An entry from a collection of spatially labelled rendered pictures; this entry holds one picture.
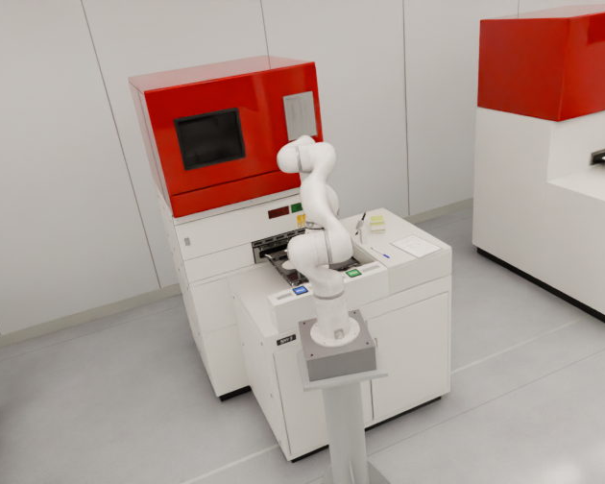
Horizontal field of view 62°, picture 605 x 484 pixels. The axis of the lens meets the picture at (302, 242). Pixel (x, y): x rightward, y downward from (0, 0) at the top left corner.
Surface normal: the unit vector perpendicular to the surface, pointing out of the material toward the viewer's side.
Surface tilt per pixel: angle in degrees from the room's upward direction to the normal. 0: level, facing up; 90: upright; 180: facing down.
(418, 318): 90
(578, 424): 0
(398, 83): 90
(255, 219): 90
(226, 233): 90
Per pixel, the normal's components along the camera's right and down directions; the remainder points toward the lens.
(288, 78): 0.39, 0.36
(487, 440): -0.11, -0.90
